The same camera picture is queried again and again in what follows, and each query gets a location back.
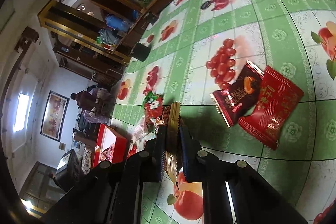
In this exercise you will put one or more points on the green fruit-print tablecloth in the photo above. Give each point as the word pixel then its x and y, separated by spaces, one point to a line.
pixel 249 16

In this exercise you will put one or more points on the red cardboard box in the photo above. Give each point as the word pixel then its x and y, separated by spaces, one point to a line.
pixel 110 140

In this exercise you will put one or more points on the dark maroon snack packet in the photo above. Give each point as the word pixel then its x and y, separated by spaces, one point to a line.
pixel 236 100

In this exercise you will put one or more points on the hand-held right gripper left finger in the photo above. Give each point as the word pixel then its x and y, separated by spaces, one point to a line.
pixel 160 155

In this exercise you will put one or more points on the black plastic pot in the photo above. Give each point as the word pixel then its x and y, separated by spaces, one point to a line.
pixel 140 52

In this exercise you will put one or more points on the plain red snack packet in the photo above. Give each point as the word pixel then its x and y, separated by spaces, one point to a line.
pixel 275 113

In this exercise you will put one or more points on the wooden sideboard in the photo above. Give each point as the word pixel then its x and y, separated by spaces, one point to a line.
pixel 86 37

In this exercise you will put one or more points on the framed wall picture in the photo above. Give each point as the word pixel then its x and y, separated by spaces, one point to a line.
pixel 54 116

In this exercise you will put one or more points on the red floral snack packet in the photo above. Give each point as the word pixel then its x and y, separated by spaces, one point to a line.
pixel 153 109

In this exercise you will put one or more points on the green snack packet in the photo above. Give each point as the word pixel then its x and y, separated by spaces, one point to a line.
pixel 148 100

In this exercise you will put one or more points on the small black pot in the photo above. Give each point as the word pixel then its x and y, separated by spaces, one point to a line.
pixel 152 18

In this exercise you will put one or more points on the brown gold snack packet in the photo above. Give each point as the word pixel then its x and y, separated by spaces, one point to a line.
pixel 172 119

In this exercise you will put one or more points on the pale pink snack packet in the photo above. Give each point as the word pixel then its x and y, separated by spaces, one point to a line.
pixel 139 132

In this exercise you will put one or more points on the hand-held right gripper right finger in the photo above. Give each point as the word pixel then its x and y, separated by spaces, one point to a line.
pixel 187 158

